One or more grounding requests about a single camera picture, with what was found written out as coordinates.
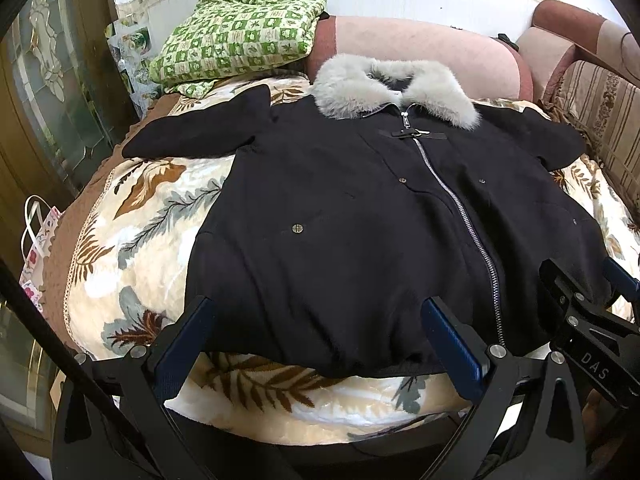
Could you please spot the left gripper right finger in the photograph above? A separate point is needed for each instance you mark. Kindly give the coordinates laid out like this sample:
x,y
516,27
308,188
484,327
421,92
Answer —
x,y
459,349

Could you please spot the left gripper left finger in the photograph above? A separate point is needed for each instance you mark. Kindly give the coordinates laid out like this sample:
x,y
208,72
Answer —
x,y
177,347

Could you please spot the black coat with fur collar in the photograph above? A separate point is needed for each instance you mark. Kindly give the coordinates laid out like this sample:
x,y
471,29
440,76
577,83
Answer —
x,y
385,186

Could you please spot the floral paper shopping bag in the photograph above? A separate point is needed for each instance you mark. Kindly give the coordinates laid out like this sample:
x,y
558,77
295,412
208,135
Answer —
x,y
41,221

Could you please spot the striped brown sofa cushion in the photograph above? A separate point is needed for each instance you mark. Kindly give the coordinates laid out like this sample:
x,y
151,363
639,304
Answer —
x,y
604,108

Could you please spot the stained glass wooden door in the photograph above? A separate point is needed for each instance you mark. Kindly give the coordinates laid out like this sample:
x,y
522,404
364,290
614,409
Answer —
x,y
63,107

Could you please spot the pink bolster cushion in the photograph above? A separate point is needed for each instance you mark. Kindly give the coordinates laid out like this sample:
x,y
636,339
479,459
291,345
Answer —
x,y
486,68

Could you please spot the small black object on bolster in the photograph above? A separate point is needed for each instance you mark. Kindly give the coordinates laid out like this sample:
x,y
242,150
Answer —
x,y
506,40

